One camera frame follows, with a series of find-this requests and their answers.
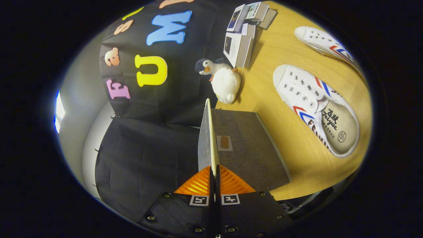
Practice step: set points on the large ceiling light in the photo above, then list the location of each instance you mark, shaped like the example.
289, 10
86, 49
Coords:
59, 112

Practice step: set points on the dark grey book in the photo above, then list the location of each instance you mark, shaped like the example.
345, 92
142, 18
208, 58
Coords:
268, 19

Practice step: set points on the teal cover book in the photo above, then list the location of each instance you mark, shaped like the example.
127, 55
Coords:
257, 11

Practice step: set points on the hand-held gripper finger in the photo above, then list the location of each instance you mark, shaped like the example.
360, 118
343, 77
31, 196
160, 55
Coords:
211, 185
218, 185

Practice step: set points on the white shoe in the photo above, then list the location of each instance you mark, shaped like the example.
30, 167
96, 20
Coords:
317, 39
304, 92

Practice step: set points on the white book blue picture cover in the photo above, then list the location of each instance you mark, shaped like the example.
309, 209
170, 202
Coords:
236, 18

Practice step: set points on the grey fabric storage box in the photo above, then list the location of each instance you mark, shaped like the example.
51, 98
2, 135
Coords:
251, 148

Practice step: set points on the white book dark photo cover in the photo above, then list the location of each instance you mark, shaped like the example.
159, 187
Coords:
236, 48

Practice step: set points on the penguin plush toy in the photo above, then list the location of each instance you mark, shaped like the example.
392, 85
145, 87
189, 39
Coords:
226, 86

